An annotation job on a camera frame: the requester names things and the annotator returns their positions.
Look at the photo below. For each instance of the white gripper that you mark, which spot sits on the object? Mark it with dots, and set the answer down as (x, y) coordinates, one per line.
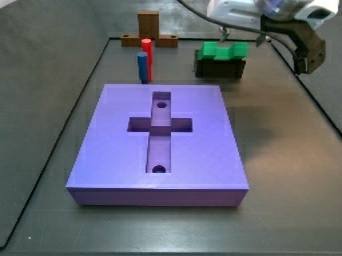
(240, 14)

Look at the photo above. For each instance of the green U-shaped block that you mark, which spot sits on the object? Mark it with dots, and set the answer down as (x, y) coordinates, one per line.
(212, 51)

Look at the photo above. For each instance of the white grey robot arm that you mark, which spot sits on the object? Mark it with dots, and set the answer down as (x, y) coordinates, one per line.
(295, 18)

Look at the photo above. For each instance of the black angle fixture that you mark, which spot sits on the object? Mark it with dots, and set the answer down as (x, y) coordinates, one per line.
(209, 68)

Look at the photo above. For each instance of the purple board with cross slot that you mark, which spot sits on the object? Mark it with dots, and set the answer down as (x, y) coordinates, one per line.
(160, 149)

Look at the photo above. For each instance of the brown T-shaped block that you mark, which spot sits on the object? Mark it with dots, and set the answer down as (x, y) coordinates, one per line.
(149, 31)

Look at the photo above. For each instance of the red peg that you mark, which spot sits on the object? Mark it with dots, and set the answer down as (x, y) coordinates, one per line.
(148, 50)

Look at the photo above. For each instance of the blue peg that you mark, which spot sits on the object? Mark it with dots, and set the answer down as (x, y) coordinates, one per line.
(144, 67)

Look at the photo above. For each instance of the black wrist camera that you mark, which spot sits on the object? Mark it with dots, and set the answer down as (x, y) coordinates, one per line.
(311, 52)

